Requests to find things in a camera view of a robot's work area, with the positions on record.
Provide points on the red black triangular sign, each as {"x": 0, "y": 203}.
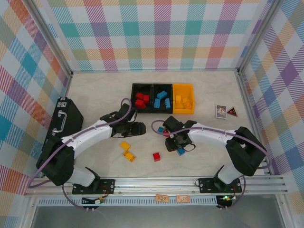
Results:
{"x": 232, "y": 111}

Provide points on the small picture card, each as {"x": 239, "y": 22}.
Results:
{"x": 221, "y": 111}

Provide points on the blue square lego brick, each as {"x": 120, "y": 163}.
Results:
{"x": 182, "y": 152}
{"x": 161, "y": 130}

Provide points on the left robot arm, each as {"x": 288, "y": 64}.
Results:
{"x": 88, "y": 134}

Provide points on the black plastic bin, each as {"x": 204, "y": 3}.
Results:
{"x": 162, "y": 110}
{"x": 142, "y": 88}

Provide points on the yellow long lego brick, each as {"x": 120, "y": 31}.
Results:
{"x": 129, "y": 156}

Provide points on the orange paper ticket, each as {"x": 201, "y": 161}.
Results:
{"x": 183, "y": 199}
{"x": 162, "y": 197}

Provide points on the aluminium frame post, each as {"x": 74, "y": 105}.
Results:
{"x": 257, "y": 35}
{"x": 52, "y": 39}

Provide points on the aluminium rear rail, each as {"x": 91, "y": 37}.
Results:
{"x": 154, "y": 70}

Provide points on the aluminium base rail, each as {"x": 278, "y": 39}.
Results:
{"x": 154, "y": 184}

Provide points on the blue long lego brick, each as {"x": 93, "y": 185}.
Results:
{"x": 157, "y": 103}
{"x": 161, "y": 94}
{"x": 168, "y": 103}

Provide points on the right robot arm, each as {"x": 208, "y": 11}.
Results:
{"x": 209, "y": 134}

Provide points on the yellow plastic bin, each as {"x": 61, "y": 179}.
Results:
{"x": 183, "y": 90}

